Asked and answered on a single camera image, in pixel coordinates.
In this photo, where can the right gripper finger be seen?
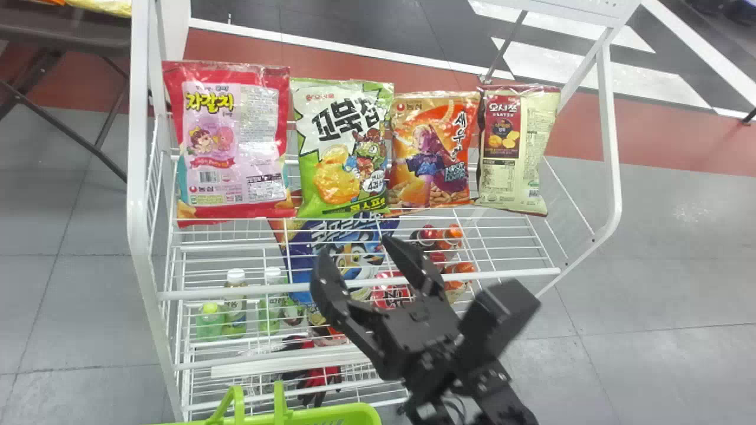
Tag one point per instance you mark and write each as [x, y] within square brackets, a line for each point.
[419, 268]
[332, 289]

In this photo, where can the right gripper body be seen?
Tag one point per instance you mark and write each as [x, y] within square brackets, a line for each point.
[413, 342]

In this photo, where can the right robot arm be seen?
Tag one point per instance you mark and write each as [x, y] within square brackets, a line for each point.
[484, 401]

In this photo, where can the red noodle cup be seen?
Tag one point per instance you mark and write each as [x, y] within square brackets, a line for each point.
[391, 292]

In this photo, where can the blue cereal bag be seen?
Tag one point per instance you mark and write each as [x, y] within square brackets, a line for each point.
[348, 245]

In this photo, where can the green bottle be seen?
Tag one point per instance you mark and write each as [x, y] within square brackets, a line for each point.
[270, 307]
[209, 321]
[235, 307]

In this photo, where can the red black gloves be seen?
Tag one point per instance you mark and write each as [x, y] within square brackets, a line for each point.
[316, 378]

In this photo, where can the orange snack packet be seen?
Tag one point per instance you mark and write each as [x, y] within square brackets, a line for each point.
[434, 147]

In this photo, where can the green basket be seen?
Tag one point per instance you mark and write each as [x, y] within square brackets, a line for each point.
[307, 418]

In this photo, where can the green snack packet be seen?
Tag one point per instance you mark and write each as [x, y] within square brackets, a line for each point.
[339, 153]

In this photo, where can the beige snack packet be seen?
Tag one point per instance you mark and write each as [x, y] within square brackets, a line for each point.
[520, 153]

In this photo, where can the red snack packet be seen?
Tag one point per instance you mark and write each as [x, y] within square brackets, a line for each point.
[230, 141]

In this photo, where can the yellow snack packet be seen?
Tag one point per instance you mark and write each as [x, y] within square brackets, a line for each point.
[103, 6]

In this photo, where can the dark side table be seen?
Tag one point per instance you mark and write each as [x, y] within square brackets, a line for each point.
[53, 29]

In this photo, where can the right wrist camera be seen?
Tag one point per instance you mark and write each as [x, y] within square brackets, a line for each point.
[499, 319]

